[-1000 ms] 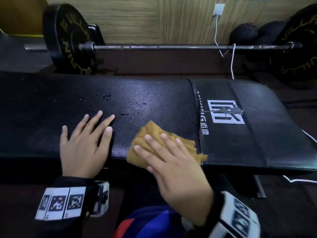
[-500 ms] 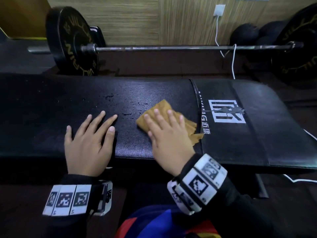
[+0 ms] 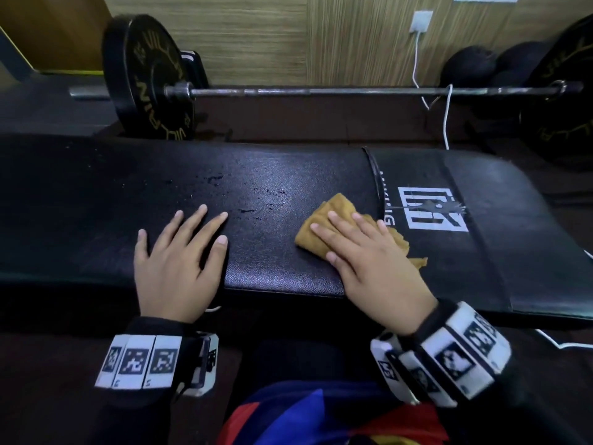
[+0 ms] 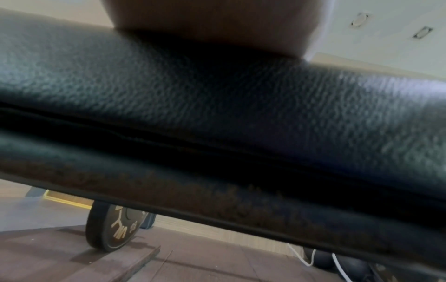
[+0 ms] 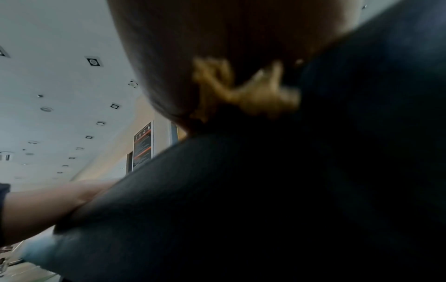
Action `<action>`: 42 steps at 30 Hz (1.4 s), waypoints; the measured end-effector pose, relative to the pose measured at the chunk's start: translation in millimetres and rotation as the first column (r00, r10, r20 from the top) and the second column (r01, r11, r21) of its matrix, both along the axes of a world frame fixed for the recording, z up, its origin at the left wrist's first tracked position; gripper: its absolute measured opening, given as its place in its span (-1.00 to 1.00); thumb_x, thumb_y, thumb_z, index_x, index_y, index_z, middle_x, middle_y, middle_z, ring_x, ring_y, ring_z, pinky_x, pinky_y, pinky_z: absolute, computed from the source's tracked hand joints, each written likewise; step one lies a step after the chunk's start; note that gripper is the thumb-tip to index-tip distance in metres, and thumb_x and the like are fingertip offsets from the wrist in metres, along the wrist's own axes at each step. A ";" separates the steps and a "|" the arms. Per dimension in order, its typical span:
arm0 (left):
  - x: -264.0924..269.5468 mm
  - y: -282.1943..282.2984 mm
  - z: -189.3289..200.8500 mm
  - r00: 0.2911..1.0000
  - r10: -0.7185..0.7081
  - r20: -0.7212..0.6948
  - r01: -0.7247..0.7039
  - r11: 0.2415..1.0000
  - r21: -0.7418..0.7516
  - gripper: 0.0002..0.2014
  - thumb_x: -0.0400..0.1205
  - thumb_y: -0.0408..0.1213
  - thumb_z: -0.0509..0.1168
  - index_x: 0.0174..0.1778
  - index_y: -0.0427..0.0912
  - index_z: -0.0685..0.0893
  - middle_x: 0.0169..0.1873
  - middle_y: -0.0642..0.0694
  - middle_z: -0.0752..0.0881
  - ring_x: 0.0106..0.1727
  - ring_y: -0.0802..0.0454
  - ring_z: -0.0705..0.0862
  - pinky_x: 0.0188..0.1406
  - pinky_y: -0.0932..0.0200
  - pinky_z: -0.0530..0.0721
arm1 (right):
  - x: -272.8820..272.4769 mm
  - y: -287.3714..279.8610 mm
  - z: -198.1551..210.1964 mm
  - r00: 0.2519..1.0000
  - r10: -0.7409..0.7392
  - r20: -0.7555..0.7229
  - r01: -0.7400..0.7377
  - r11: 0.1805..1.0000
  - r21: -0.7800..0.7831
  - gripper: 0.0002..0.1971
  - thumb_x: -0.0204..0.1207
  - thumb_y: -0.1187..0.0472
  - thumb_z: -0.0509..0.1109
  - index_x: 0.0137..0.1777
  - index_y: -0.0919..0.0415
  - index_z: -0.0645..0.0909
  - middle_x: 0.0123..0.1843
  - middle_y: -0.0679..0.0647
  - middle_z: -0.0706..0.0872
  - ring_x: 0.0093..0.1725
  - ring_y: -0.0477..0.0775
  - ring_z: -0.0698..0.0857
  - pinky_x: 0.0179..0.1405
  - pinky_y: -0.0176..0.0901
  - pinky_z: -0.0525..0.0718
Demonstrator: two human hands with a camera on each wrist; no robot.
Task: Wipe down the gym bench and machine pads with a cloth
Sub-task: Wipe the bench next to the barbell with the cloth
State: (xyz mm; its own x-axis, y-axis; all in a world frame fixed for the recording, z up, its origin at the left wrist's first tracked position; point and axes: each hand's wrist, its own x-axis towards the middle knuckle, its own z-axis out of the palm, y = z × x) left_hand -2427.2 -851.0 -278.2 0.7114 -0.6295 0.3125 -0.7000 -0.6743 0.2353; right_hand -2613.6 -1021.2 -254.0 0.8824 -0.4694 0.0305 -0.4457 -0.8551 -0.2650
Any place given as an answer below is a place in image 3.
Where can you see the person's right hand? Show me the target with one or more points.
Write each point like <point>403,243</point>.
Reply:
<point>380,282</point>

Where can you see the person's left hand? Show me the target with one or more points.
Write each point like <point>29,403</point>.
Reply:
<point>171,282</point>

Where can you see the brown cleaning cloth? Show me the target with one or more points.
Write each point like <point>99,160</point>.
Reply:
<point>340,202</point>

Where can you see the black white print bench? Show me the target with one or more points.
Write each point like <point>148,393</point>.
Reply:
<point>92,203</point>

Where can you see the person's right forearm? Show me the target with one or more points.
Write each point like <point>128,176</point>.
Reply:
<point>533,412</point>

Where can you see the person's left forearm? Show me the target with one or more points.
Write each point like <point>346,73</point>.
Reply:
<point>134,421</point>

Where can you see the person's colourful garment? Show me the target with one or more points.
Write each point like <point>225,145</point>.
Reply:
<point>287,412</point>

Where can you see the left marker wristband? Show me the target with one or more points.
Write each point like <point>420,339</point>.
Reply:
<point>134,361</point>

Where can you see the marker wristband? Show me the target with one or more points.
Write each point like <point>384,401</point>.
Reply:
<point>134,361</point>
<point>463,361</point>

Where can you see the right marker wristband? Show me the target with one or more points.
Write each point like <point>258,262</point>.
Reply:
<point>463,361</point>

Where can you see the small black white striped plate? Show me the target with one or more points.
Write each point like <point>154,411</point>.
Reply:
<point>197,69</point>

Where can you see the black gold lettered weight plate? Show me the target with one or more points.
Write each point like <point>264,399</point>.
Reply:
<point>129,64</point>
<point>570,134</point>

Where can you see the black medicine ball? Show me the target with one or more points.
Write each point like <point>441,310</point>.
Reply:
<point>523,60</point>
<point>468,67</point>

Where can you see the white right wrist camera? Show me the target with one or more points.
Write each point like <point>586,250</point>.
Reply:
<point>384,366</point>

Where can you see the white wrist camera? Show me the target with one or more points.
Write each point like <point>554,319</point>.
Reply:
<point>204,361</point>
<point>384,366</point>

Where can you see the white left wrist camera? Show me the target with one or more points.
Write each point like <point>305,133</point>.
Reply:
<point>204,361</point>

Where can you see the white wall socket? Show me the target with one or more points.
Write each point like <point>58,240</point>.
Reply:
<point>421,22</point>

